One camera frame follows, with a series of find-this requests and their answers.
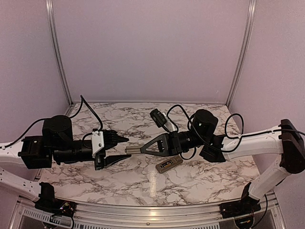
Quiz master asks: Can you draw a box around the left aluminium corner post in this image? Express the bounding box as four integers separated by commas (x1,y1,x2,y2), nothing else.
46,0,73,107

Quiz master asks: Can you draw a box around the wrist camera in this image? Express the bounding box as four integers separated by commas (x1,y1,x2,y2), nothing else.
150,109,178,133
91,129,119,158

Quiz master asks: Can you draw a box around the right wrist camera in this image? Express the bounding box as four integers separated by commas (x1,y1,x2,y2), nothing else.
150,109,178,133

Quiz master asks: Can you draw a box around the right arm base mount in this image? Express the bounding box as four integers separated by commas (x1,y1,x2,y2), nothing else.
219,182,261,219

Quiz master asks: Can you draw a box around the right aluminium corner post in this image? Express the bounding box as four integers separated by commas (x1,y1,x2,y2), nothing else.
225,0,257,108

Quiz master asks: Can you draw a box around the aluminium corner post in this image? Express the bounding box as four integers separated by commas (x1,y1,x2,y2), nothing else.
225,0,257,108
46,0,73,107

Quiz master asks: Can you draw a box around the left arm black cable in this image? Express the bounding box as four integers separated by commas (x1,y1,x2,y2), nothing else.
0,94,104,150

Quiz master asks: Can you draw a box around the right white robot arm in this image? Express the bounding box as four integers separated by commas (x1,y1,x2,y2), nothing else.
140,109,305,214

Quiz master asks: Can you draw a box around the grey battery compartment cover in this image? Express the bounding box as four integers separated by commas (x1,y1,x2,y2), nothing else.
125,146,141,155

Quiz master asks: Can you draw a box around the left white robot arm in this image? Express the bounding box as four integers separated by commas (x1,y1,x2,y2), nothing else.
0,115,130,212

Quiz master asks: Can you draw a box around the grey white remote control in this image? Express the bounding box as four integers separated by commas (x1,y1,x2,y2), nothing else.
155,155,183,174

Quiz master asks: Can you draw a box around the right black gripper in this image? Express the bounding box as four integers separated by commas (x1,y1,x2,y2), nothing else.
141,130,207,156

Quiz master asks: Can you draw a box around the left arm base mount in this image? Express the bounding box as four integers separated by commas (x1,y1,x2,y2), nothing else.
34,182,77,218

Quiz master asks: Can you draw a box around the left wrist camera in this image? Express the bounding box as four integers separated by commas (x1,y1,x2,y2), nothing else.
91,129,119,158

